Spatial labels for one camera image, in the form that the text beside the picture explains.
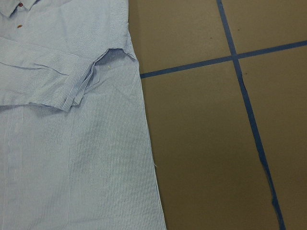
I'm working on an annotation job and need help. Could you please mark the light blue striped shirt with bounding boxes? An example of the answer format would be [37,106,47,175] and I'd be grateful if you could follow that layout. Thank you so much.
[0,0,166,230]

